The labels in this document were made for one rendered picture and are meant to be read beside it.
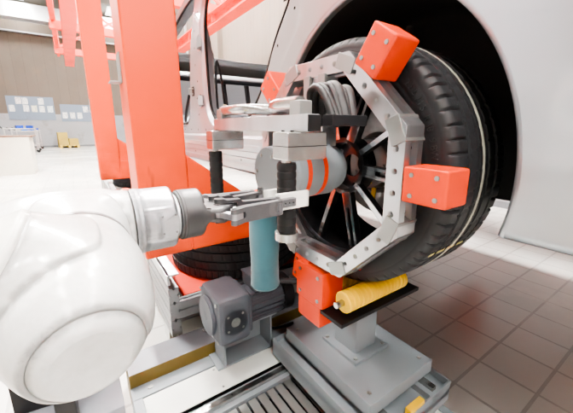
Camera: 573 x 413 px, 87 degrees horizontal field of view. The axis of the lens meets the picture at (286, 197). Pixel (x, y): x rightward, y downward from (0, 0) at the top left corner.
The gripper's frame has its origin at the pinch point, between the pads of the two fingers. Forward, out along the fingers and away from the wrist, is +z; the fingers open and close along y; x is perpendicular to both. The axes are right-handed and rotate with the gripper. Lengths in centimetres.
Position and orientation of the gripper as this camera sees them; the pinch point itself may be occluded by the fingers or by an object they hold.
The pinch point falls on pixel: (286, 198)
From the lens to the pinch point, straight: 56.6
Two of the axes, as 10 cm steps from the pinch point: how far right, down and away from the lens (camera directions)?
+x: 0.0, -9.7, -2.2
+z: 8.2, -1.3, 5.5
